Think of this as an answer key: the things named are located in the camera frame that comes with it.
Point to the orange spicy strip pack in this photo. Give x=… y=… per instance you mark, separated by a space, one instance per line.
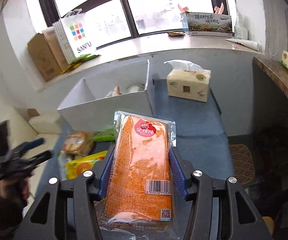
x=139 y=202

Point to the person's left forearm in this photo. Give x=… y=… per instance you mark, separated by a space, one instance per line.
x=11 y=216

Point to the tissue pack on table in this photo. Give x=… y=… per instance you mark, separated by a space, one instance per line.
x=188 y=80

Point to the brown cardboard box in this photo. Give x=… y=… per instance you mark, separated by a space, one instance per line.
x=46 y=54

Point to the white tube on sill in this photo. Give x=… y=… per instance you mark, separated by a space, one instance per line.
x=247 y=43

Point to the white green wet wipes pack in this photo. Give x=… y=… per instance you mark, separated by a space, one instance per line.
x=63 y=159

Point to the green yellow sachets pile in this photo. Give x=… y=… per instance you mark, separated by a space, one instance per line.
x=80 y=60

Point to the crumpled brown wrapper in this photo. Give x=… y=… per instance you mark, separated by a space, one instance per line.
x=176 y=33

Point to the printed long gift box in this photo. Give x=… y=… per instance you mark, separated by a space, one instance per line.
x=207 y=24

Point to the cream sofa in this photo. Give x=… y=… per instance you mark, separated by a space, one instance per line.
x=20 y=130

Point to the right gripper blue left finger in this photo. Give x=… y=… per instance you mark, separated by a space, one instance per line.
x=105 y=170

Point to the yellow pouch snack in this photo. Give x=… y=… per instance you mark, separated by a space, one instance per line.
x=76 y=167

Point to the green snack packet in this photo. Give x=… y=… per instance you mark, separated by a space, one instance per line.
x=107 y=135

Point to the white bottle on sill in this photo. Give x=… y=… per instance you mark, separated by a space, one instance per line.
x=240 y=32

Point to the round cake snack pack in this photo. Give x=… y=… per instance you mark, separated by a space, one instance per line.
x=78 y=143

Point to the white SANFU shopping bag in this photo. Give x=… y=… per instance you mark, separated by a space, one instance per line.
x=73 y=36

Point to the person's left hand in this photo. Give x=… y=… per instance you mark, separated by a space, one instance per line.
x=15 y=188

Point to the black window frame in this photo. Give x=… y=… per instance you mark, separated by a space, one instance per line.
x=113 y=21

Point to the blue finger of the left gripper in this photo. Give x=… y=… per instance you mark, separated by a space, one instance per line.
x=31 y=163
x=24 y=147

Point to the white cardboard box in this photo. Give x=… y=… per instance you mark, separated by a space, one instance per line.
x=92 y=102

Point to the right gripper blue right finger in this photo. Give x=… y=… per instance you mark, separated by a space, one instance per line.
x=180 y=176

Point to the yellow round stool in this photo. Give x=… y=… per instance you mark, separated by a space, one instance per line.
x=270 y=223

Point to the brown woven stool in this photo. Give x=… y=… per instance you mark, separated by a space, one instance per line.
x=243 y=165

